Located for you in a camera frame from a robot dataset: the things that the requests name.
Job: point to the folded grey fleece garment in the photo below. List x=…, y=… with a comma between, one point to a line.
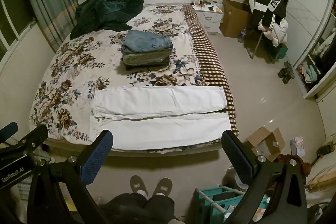
x=146, y=58

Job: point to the white wardrobe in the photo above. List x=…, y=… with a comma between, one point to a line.
x=311, y=43

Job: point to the green storage box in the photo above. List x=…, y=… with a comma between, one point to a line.
x=280, y=52

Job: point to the large brown cardboard box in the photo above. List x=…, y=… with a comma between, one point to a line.
x=236, y=16

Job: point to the dark shoes on floor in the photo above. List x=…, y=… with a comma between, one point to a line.
x=286, y=73

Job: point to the black white jacket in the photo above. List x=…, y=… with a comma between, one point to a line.
x=268, y=12

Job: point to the white nightstand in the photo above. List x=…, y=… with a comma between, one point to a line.
x=209, y=14

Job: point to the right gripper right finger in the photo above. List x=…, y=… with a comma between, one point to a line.
x=240, y=156

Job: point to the folded blue jeans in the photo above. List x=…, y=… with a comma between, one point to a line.
x=144, y=42

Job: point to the brown checkered blanket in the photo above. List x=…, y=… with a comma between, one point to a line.
x=211, y=67

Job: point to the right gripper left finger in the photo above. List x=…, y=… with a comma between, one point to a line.
x=93, y=156

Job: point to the dark green blanket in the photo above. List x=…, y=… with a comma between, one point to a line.
x=95, y=15

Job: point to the white pants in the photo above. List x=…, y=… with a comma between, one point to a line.
x=160, y=117

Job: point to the left grey slipper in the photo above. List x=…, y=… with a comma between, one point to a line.
x=138, y=186

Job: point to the folded black garment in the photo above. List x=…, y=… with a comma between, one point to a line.
x=164, y=62

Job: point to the window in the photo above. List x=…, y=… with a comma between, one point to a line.
x=16, y=16

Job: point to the grey slipper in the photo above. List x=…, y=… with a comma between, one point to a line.
x=164, y=187
x=138, y=186

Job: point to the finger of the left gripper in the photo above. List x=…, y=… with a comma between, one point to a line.
x=8, y=131
x=31, y=141

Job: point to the right grey slipper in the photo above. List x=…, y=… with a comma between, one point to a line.
x=164, y=187

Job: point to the floral bed sheet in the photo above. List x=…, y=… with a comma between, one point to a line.
x=94, y=62

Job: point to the teal laundry rack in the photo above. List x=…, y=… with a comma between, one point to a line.
x=215, y=205

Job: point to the open small cardboard box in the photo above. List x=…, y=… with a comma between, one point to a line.
x=266, y=143

